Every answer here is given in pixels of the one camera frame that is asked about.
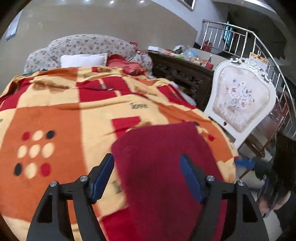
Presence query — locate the dark red knit sweater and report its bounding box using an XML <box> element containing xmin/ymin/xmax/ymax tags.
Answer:
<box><xmin>102</xmin><ymin>122</ymin><xmax>222</xmax><ymax>240</ymax></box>

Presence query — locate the orange red checkered blanket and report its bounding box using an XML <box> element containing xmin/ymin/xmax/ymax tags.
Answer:
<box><xmin>1</xmin><ymin>66</ymin><xmax>238</xmax><ymax>240</ymax></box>

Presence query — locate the white ornate chair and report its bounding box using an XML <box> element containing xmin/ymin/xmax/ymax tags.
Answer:
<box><xmin>204</xmin><ymin>58</ymin><xmax>276</xmax><ymax>149</ymax></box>

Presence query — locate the dark carved wooden cabinet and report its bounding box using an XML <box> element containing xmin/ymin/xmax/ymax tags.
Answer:
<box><xmin>147</xmin><ymin>51</ymin><xmax>214</xmax><ymax>111</ymax></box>

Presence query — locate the clutter on cabinet top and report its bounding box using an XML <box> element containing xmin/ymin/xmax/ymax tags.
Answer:
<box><xmin>162</xmin><ymin>44</ymin><xmax>215</xmax><ymax>70</ymax></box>

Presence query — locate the white pillow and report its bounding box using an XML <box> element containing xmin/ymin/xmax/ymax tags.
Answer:
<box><xmin>60</xmin><ymin>53</ymin><xmax>108</xmax><ymax>68</ymax></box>

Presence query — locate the floral grey bolster pillow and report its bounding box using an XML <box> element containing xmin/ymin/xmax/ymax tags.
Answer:
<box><xmin>23</xmin><ymin>34</ymin><xmax>152</xmax><ymax>75</ymax></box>

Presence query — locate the metal stair railing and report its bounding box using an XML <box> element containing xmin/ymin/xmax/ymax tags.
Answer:
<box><xmin>200</xmin><ymin>20</ymin><xmax>295</xmax><ymax>138</ymax></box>

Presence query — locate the red cushion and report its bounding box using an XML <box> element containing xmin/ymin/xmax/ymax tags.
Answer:
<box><xmin>106</xmin><ymin>54</ymin><xmax>147</xmax><ymax>76</ymax></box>

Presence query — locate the wall calendar chart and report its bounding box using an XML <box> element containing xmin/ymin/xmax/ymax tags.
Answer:
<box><xmin>5</xmin><ymin>10</ymin><xmax>23</xmax><ymax>41</ymax></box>

